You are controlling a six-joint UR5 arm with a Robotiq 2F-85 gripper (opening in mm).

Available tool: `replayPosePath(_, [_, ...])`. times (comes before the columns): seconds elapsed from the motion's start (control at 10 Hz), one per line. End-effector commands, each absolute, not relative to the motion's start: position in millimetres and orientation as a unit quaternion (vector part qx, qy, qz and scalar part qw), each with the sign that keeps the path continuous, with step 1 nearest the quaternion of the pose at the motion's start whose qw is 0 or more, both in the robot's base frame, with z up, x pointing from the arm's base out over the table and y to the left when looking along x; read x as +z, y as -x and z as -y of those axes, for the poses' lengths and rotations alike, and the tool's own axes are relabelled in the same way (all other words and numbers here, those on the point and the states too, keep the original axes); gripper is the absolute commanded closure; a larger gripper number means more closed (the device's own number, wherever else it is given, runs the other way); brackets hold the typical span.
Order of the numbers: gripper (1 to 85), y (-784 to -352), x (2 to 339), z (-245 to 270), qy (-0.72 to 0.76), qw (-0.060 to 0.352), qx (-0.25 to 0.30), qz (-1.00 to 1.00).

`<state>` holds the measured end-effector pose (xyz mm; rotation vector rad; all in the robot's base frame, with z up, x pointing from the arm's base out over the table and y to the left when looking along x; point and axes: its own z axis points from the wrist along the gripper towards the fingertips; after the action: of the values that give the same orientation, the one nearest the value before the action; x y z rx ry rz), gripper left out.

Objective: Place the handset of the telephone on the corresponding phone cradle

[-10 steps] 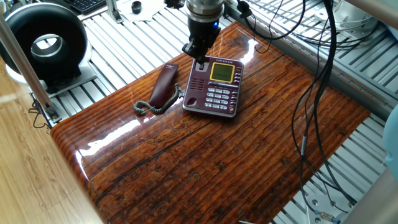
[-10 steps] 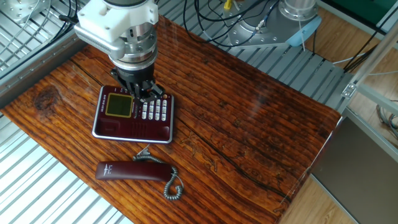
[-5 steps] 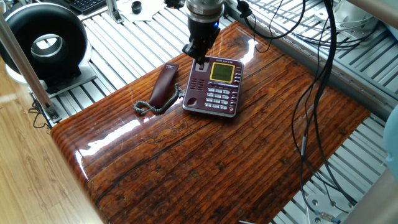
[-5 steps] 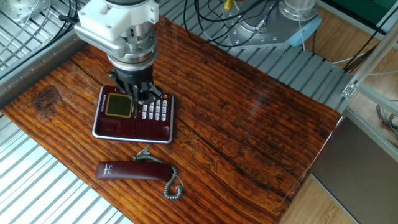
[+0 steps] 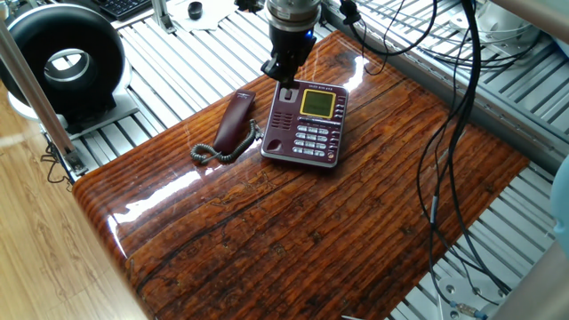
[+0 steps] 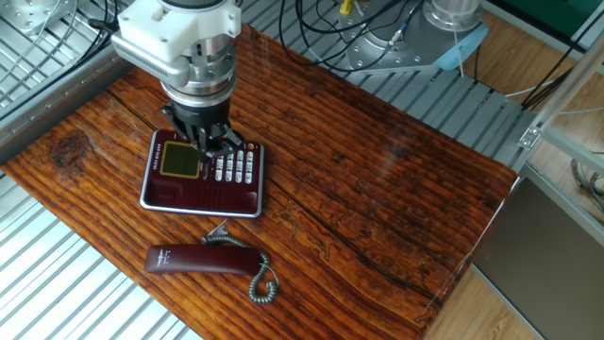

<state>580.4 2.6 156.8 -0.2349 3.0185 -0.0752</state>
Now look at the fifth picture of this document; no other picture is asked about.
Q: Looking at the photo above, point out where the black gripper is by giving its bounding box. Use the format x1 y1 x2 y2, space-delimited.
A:
260 24 319 90

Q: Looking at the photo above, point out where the maroon telephone base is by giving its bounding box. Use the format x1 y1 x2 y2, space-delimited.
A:
260 78 350 169

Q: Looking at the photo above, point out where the white paper sheet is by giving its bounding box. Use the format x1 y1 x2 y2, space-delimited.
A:
167 0 239 33

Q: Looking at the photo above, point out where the aluminium frame post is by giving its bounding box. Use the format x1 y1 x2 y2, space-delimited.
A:
0 20 91 178

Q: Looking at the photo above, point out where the grey aluminium frame rail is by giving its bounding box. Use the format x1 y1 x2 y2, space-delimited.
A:
320 2 569 175

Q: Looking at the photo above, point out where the short aluminium upright post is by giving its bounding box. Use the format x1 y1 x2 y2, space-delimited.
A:
149 0 178 35

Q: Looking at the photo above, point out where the grey telephone cord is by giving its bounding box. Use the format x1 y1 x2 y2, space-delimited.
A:
189 117 265 166

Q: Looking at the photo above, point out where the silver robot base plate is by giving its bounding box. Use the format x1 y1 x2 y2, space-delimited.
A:
437 274 508 320

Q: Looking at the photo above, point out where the maroon telephone handset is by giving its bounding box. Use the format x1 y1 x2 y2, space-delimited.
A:
212 88 258 156

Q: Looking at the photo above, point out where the silver plate with holes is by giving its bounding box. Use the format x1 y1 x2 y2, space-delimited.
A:
447 0 542 61

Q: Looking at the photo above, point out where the black ring shaped device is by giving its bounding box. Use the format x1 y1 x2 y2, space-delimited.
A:
0 3 142 142

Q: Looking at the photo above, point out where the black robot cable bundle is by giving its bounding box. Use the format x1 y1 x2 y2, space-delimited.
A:
340 0 541 319

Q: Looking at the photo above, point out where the black keyboard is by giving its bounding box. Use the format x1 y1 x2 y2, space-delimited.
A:
91 0 153 21

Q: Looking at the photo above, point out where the thin black floor cable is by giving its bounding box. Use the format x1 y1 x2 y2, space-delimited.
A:
39 131 76 193

